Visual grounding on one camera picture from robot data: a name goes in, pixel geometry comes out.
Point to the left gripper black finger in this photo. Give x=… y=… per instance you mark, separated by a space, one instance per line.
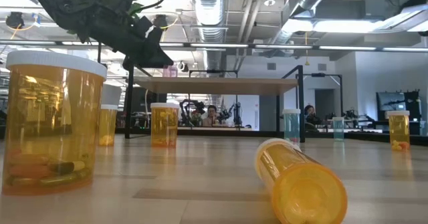
x=150 y=55
x=148 y=28

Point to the pink medicine bottle white cap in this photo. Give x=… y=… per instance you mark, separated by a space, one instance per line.
x=174 y=73
x=167 y=72

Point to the slim orange medicine bottle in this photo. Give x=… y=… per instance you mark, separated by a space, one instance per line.
x=301 y=184
x=108 y=127
x=398 y=130

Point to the green medicine bottle white cap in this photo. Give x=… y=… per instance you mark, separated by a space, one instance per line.
x=338 y=130
x=291 y=125

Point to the background black robot arm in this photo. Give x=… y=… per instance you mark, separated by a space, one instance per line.
x=192 y=110
x=235 y=112

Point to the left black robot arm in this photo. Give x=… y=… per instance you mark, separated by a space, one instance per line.
x=57 y=6

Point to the large orange medicine bottle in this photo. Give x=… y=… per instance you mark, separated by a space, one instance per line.
x=164 y=127
x=53 y=123

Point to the wooden shelf black metal legs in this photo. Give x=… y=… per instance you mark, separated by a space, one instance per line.
x=217 y=85

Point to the green leafy artificial plant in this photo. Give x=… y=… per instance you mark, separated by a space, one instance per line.
x=134 y=7

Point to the person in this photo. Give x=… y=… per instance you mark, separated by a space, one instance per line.
x=212 y=112
x=309 y=112

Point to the background wooden table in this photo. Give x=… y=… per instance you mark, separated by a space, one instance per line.
x=214 y=128

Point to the black and yellow capsule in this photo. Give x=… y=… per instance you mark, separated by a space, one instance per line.
x=63 y=168

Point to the black background monitor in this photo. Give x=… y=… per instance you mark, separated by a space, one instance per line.
x=390 y=102

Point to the black ceiling-mounted camera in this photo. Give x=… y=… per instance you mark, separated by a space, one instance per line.
x=15 y=19
x=161 y=21

